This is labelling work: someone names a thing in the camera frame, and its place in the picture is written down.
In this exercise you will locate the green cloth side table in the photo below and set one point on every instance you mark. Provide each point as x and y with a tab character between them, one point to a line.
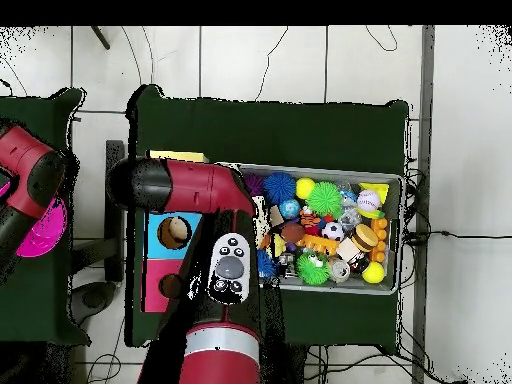
40	300

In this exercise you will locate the dark green table cloth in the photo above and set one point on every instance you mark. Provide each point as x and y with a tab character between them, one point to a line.
272	132

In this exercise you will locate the white baseball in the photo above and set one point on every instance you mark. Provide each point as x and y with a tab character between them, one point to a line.
368	200

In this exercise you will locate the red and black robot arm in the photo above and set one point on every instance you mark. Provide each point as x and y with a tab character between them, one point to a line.
24	168
220	360

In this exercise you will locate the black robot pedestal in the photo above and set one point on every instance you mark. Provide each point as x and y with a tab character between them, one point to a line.
294	366

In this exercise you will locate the blue globe ball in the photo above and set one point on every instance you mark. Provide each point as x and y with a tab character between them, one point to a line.
289	208

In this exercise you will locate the plain wooden cube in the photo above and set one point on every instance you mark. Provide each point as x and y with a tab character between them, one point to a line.
347	248

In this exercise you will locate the small soccer ball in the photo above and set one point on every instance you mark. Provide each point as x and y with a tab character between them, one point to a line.
332	231

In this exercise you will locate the green spiky rubber ball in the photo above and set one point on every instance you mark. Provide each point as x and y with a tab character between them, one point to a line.
324	199

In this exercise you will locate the black rod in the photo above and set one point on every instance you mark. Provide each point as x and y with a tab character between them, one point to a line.
100	38

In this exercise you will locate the silver mesh bin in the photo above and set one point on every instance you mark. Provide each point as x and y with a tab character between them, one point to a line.
352	288

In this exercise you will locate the round wooden burger toy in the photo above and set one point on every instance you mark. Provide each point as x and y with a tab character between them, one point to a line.
364	238

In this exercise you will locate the purple spiky monster ball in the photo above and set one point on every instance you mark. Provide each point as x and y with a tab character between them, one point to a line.
254	184

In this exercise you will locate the yellow ball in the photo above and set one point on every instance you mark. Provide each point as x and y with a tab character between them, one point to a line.
374	272
305	188

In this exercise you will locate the wooden box with three holes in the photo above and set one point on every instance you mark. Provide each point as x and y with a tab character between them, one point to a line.
156	248

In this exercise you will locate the blue spiky rubber ball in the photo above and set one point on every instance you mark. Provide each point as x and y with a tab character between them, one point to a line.
279	187
264	264

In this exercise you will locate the brown toy football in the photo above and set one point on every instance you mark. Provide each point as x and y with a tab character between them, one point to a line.
292	232

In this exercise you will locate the pink round object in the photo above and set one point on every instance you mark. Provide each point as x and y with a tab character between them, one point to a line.
48	232

